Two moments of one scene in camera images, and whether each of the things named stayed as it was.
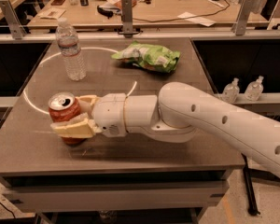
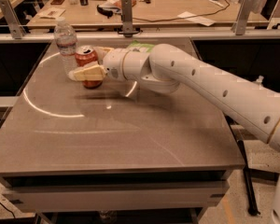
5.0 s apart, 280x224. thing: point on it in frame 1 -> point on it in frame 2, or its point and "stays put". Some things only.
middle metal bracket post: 127,18 stays put
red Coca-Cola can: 63,105 -> 87,54
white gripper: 109,114 -> 113,63
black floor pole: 251,201 stays put
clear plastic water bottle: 68,42 stays put
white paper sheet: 197,19 stays put
